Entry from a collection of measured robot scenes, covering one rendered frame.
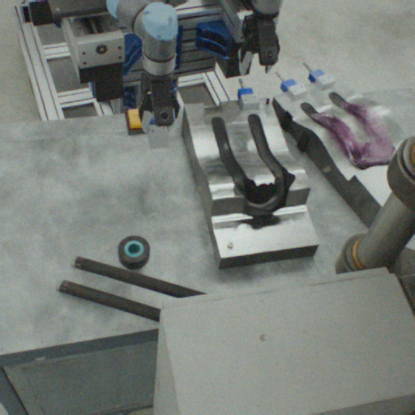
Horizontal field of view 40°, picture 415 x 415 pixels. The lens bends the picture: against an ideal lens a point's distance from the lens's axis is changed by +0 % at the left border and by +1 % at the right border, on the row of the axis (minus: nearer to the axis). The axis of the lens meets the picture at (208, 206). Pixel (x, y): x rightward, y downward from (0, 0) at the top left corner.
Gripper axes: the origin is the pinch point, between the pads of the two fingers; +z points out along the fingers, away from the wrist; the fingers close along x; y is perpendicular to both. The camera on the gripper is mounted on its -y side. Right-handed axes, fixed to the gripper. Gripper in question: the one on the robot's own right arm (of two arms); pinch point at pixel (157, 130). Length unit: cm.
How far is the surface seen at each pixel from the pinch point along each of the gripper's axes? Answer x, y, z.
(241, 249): -15.7, -33.9, 9.0
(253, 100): -29.8, 11.1, 3.3
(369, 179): -54, -21, 4
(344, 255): -20, -61, -34
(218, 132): -18.0, 3.2, 6.9
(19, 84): 47, 123, 95
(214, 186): -11.3, -19.0, 1.5
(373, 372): -9, -85, -52
